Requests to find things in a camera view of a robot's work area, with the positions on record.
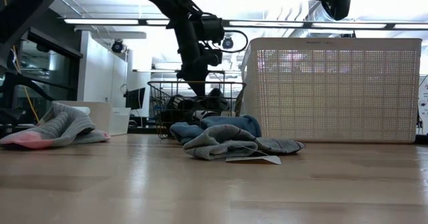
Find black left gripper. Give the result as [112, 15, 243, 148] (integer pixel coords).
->
[173, 18, 211, 97]

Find black wire basket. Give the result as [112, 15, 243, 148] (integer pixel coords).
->
[147, 80, 247, 140]

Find plain grey sock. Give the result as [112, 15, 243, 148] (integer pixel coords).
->
[182, 124, 306, 161]

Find ribbed grey pink sock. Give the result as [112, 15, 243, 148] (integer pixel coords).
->
[0, 102, 112, 150]

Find blue cloth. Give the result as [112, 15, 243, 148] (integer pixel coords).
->
[169, 114, 263, 145]

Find round black ceiling lamp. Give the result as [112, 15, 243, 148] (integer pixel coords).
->
[221, 35, 235, 50]
[111, 39, 125, 53]

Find overhead light bar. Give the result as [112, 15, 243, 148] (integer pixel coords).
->
[63, 17, 428, 31]

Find black background monitor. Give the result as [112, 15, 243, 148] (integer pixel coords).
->
[124, 87, 147, 111]

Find white plastic laundry basket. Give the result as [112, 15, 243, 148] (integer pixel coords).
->
[240, 37, 423, 144]

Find translucent storage box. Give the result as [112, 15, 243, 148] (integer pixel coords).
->
[108, 106, 132, 137]

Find white paper tag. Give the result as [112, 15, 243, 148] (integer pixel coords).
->
[225, 154, 283, 166]

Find white panel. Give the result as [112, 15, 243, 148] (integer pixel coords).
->
[417, 74, 428, 135]

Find black framed glass partition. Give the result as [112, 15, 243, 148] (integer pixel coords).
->
[19, 25, 84, 118]

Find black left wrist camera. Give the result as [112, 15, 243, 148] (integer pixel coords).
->
[199, 47, 224, 68]

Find yellow cable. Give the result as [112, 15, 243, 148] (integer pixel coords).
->
[0, 0, 41, 124]

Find black left frame rails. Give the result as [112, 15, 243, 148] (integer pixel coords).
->
[0, 72, 56, 138]

